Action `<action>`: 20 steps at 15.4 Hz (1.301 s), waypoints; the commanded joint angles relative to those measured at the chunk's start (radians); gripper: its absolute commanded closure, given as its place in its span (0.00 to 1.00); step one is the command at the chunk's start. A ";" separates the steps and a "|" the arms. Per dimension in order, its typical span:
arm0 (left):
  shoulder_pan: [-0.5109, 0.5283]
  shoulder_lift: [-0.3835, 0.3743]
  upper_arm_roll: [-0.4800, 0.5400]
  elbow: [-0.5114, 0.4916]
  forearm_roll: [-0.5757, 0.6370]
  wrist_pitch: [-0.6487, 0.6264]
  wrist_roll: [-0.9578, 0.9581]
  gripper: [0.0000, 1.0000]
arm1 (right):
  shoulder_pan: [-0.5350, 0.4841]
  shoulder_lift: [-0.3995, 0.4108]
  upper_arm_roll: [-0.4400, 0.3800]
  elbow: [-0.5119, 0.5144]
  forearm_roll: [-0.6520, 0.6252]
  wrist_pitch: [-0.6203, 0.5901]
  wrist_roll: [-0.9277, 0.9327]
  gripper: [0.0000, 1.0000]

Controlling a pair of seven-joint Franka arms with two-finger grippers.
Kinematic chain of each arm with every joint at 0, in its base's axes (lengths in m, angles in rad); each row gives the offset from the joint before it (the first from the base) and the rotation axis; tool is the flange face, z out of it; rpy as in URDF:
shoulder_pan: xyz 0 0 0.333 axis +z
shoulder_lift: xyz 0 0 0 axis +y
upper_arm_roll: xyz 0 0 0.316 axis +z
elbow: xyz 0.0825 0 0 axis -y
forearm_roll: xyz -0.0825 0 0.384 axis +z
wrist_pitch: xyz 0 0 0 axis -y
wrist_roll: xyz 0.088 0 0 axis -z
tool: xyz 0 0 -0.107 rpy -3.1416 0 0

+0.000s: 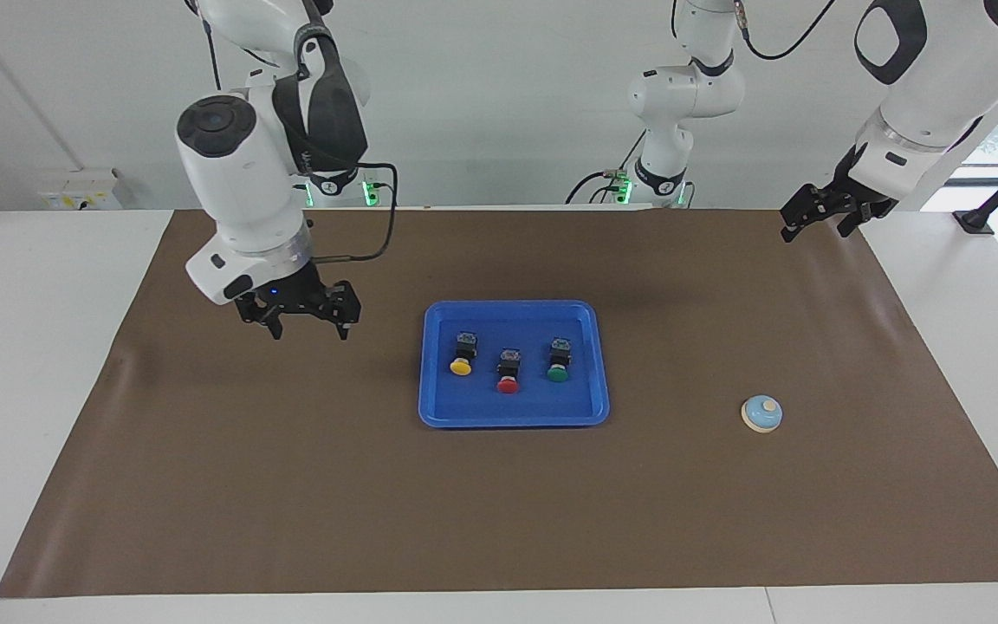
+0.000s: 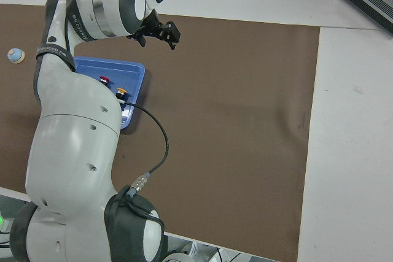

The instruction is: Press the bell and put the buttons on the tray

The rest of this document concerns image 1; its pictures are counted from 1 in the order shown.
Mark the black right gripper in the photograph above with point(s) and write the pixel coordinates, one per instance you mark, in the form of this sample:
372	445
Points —
304	295

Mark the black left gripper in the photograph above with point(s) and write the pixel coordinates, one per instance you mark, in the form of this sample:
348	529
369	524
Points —
856	192

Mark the yellow push button switch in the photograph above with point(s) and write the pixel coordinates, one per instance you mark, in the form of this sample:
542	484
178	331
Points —
463	351

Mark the red push button switch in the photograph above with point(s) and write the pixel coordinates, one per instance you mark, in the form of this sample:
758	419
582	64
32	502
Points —
508	371

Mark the green push button switch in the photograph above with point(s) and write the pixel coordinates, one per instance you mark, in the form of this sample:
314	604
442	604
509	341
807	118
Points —
559	360

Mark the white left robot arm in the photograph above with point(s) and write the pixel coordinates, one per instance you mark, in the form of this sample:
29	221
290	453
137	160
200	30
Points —
941	87

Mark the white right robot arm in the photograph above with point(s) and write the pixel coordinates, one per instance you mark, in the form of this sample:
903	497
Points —
239	182

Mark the blue plastic tray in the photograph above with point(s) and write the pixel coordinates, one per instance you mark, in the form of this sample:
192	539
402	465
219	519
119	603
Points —
482	409

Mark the light blue desk bell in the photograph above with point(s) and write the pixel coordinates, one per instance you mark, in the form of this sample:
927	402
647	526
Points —
760	416

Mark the brown table mat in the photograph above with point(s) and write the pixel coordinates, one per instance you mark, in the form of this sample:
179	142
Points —
499	503

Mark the white wall outlet box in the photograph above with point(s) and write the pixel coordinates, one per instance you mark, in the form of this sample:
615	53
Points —
79	191

